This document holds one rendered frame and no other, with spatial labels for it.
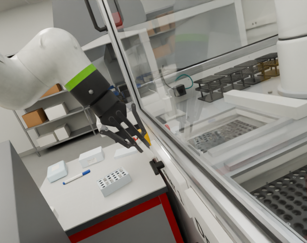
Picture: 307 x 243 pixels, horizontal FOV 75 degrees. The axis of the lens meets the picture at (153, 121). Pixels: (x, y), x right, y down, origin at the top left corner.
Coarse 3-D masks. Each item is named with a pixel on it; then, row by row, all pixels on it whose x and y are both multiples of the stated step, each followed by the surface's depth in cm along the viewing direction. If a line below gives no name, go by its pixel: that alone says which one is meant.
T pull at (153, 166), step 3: (150, 162) 61; (153, 162) 61; (156, 162) 60; (159, 162) 60; (162, 162) 59; (150, 165) 61; (153, 165) 59; (156, 165) 59; (159, 165) 58; (162, 165) 58; (153, 168) 57; (156, 168) 57; (159, 168) 58; (153, 171) 58; (156, 171) 56; (156, 174) 56
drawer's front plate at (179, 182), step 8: (152, 144) 69; (160, 152) 62; (160, 160) 63; (168, 160) 56; (168, 168) 53; (176, 168) 51; (168, 176) 60; (176, 176) 48; (176, 184) 49; (184, 184) 46; (176, 192) 55; (184, 200) 47; (184, 208) 52
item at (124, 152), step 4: (120, 148) 114; (124, 148) 112; (128, 148) 111; (132, 148) 109; (116, 152) 111; (120, 152) 109; (124, 152) 107; (128, 152) 106; (132, 152) 106; (136, 152) 106; (116, 156) 107; (120, 156) 107; (124, 156) 107
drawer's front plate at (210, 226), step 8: (184, 192) 43; (192, 192) 41; (192, 200) 39; (200, 200) 38; (192, 208) 41; (200, 208) 37; (192, 216) 45; (200, 216) 36; (208, 216) 34; (200, 224) 39; (208, 224) 33; (216, 224) 33; (208, 232) 35; (216, 232) 31; (224, 232) 31; (208, 240) 37; (216, 240) 31; (224, 240) 30
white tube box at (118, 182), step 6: (108, 174) 87; (114, 174) 85; (126, 174) 82; (102, 180) 84; (108, 180) 82; (114, 180) 81; (120, 180) 81; (126, 180) 82; (102, 186) 80; (108, 186) 79; (114, 186) 80; (120, 186) 81; (102, 192) 78; (108, 192) 79
